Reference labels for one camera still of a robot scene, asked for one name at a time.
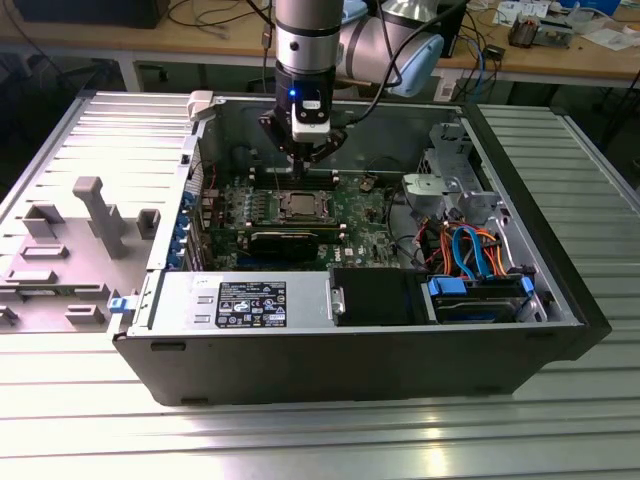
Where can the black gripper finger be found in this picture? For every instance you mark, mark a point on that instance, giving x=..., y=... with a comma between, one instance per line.
x=277, y=132
x=332, y=142

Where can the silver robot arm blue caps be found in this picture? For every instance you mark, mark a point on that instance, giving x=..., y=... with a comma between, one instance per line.
x=307, y=47

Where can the black RAM slot row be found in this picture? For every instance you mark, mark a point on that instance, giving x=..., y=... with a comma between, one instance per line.
x=265, y=182

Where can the blue slot retention clip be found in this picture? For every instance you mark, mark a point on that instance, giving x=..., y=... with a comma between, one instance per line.
x=175, y=261
x=183, y=223
x=178, y=245
x=188, y=200

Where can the CPU cooler heat sink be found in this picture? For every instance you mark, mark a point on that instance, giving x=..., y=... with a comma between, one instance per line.
x=522, y=32

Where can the brass rod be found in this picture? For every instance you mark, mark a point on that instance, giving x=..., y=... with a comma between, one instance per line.
x=352, y=80

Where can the beige case latch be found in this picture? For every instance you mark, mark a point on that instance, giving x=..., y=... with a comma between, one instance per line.
x=200, y=102

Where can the green motherboard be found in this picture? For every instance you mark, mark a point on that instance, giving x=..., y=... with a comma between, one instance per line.
x=365, y=230

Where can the silver metal drive cage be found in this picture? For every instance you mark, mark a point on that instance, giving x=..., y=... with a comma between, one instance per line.
x=425, y=190

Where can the black graphics card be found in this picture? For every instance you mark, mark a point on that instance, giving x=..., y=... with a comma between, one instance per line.
x=285, y=247

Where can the white label sheet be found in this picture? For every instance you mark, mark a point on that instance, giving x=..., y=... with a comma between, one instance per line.
x=447, y=89

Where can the tall black box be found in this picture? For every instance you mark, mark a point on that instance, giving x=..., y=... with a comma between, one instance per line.
x=455, y=35

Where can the wooden workbench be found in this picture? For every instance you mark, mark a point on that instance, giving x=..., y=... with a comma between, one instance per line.
x=150, y=40

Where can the small black adapter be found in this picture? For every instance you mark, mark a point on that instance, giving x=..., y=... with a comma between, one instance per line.
x=495, y=52

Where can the blue disk carrier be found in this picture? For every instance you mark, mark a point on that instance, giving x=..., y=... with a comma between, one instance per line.
x=447, y=289

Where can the silver power supply with label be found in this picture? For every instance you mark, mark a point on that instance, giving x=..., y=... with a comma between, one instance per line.
x=185, y=300

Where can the printed white paper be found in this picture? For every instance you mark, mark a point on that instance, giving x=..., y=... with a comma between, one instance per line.
x=510, y=12

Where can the hard disk drive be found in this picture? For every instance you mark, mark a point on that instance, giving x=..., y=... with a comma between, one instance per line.
x=475, y=310

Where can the black computer tower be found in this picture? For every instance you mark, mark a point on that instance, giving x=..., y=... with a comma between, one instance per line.
x=90, y=12

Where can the black open PC case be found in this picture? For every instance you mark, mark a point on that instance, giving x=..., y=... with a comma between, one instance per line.
x=350, y=370

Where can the blue plastic latch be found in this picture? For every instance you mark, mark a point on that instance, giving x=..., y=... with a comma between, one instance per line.
x=117, y=306

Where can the grey electronic module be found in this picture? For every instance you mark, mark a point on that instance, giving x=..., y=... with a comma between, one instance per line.
x=555, y=32

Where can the grey parts rack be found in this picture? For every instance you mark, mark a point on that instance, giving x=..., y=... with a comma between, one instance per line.
x=75, y=280

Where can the plain white paper sheet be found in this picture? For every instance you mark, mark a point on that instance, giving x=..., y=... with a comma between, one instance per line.
x=610, y=39

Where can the blue box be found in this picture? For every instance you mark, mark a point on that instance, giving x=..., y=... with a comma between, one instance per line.
x=600, y=5

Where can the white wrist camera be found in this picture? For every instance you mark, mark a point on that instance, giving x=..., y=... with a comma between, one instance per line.
x=310, y=127

